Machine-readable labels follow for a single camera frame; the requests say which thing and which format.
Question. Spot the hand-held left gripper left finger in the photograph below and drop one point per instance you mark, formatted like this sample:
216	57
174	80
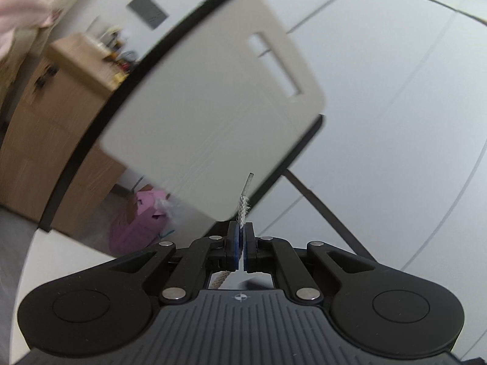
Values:
235	243

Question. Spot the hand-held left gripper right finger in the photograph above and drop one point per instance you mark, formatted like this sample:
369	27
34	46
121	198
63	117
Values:
249	243

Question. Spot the white shoelace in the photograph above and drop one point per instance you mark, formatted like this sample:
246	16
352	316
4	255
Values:
242	207

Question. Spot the white crumpled plastic bag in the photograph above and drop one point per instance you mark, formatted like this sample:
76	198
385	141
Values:
167	205

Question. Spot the pink cardboard box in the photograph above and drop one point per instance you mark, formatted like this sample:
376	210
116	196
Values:
133	228

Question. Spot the wooden bedside cabinet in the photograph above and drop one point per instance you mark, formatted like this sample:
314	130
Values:
49	140

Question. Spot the small ornaments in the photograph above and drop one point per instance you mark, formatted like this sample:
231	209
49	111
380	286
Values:
116	53

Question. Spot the cabinet keys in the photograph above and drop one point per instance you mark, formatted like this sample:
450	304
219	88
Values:
43	78

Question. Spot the black curved wall trim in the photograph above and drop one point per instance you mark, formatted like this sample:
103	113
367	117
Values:
331	216

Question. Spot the white chair with black frame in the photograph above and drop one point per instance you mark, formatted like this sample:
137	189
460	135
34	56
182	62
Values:
213	102

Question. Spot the grey wall switch panel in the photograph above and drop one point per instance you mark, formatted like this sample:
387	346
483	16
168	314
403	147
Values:
147	9

